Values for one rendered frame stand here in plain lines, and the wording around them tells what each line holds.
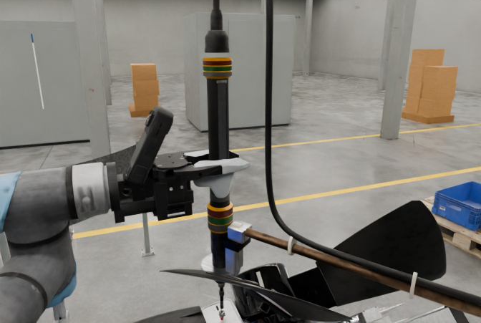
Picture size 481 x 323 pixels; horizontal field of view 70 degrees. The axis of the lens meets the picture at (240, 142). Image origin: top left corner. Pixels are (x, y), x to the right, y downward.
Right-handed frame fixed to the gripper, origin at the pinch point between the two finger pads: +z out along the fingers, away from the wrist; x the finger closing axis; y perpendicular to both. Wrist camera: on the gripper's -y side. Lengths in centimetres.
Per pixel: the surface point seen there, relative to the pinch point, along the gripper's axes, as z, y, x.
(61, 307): -38, 60, -52
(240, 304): 0.6, 30.0, -0.4
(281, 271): 9.6, 25.3, -0.8
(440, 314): 41, 37, 11
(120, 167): -14, 68, -200
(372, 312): 32, 41, 2
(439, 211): 259, 133, -149
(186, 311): -8.9, 32.1, -4.9
